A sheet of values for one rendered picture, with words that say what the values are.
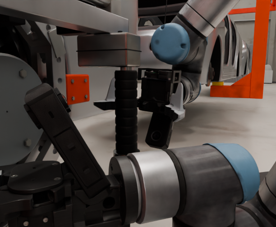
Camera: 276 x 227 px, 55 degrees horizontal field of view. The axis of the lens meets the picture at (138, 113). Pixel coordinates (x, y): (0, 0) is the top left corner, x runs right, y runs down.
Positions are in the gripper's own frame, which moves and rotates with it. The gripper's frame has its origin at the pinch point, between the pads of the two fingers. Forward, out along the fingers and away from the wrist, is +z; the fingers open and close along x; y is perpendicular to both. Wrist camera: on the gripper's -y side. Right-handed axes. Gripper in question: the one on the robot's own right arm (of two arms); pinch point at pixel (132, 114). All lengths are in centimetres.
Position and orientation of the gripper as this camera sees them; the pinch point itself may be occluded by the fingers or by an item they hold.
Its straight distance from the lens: 41.9
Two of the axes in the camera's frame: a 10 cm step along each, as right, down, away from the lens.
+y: 0.7, -9.8, -1.9
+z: -4.2, 1.5, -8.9
